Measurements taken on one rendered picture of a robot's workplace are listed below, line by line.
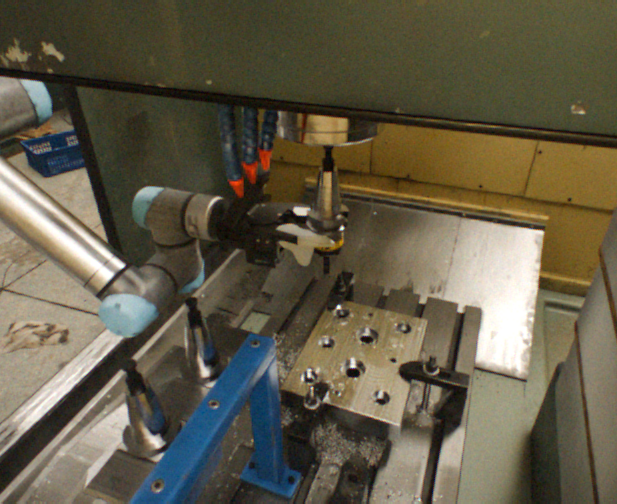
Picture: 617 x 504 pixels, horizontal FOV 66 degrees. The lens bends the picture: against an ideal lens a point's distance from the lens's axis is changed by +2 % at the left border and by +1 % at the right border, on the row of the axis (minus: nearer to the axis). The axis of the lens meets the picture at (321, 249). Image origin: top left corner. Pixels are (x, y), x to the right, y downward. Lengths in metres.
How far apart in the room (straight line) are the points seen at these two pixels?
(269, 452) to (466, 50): 0.70
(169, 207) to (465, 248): 1.15
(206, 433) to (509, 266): 1.30
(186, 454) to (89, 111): 0.84
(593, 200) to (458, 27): 1.53
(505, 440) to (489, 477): 0.12
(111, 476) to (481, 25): 0.54
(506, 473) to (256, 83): 1.17
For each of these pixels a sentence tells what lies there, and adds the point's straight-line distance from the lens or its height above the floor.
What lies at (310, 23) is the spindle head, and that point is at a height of 1.66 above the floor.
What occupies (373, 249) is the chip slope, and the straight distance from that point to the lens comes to 1.71.
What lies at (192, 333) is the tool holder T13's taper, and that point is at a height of 1.29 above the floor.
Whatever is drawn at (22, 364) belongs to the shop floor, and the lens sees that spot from 2.72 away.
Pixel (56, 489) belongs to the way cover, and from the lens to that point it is 1.23.
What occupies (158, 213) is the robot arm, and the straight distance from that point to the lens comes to 0.83.
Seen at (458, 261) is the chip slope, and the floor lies 0.77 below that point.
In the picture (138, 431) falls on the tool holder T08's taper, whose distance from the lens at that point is 0.59.
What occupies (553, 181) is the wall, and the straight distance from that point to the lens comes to 1.73.
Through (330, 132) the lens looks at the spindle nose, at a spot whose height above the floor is 1.51.
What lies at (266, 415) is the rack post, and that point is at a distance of 0.76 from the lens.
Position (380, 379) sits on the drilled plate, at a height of 0.99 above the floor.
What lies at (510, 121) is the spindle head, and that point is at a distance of 0.28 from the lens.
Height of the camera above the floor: 1.69
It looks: 33 degrees down
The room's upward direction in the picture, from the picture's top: straight up
